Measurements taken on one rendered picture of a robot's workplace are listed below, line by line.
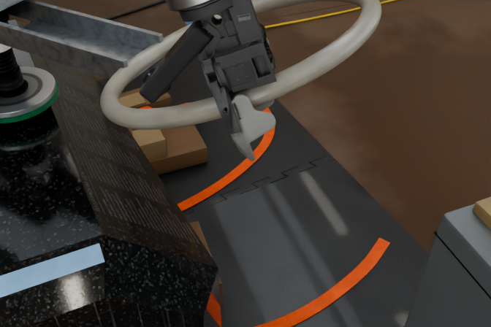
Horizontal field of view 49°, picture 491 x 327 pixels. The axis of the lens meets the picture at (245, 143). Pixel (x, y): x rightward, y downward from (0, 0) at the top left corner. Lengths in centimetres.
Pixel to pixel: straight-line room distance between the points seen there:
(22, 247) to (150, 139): 126
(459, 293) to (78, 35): 96
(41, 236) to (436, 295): 84
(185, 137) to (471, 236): 159
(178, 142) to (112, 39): 130
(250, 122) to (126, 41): 53
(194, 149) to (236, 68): 174
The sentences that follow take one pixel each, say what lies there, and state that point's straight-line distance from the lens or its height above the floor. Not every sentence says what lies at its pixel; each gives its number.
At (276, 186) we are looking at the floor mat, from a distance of 233.
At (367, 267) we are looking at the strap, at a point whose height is 2.
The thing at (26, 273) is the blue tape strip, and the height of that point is 81.
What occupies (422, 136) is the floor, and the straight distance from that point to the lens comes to 275.
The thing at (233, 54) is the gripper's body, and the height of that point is 132.
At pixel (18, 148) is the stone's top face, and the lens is 137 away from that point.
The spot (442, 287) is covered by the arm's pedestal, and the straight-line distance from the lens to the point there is 124.
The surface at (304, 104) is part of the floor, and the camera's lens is 284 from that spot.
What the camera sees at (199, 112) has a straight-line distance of 71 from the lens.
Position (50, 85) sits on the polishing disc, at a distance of 146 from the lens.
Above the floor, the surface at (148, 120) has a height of 120.
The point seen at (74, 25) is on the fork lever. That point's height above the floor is 110.
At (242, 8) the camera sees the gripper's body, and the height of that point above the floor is 136.
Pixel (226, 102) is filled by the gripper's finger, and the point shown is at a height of 127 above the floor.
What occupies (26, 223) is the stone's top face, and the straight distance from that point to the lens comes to 118.
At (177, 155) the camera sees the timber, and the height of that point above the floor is 10.
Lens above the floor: 164
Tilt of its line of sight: 40 degrees down
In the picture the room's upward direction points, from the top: straight up
